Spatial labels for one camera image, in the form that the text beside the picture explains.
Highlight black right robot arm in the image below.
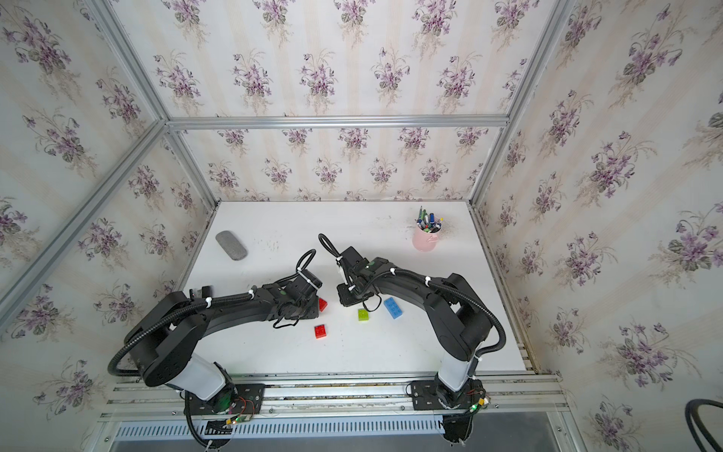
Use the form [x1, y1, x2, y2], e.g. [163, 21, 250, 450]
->
[318, 234, 506, 408]

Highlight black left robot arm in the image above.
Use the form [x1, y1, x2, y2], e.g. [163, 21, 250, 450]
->
[107, 249, 322, 412]

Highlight coloured pens in cup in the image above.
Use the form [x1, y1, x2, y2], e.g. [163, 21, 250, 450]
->
[416, 206, 442, 234]

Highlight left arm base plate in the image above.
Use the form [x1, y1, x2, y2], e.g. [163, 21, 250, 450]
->
[184, 383, 267, 416]

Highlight black chair edge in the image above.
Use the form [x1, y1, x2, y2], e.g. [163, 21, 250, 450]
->
[685, 399, 722, 452]

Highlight white slotted cable duct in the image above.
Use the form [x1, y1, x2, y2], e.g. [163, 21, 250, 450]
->
[114, 414, 444, 442]

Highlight aluminium mounting rail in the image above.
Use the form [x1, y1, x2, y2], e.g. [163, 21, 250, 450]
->
[99, 373, 570, 421]

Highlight pink pen cup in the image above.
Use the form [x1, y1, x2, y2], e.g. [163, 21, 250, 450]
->
[412, 223, 441, 252]

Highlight blue long lego brick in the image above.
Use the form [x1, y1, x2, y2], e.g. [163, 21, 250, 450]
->
[383, 298, 403, 319]

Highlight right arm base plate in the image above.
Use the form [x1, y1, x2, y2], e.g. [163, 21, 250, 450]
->
[406, 378, 490, 412]

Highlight grey whiteboard eraser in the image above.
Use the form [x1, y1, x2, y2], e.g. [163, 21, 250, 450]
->
[215, 230, 248, 262]

